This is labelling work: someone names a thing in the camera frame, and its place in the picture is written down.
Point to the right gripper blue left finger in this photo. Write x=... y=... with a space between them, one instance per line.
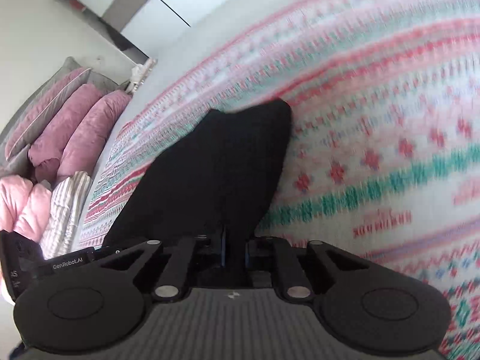
x=193 y=263

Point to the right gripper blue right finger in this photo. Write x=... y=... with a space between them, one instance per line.
x=273 y=264

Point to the black pants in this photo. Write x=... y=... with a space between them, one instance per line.
x=219 y=179

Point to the beige striped cloth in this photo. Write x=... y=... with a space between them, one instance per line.
x=67 y=201

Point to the light pink quilted blanket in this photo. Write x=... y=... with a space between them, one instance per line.
x=25 y=207

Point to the pink pillow near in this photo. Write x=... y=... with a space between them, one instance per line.
x=87 y=142

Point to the pink pillow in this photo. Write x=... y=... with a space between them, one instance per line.
x=46 y=152
x=87 y=142

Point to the pink pillow far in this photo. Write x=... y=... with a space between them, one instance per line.
x=46 y=152

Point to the patterned pink teal blanket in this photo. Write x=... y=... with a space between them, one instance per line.
x=384 y=157

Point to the crumpled beige cloth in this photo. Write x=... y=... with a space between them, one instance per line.
x=139 y=74

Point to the grey bed sheet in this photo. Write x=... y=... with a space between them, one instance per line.
x=224 y=62

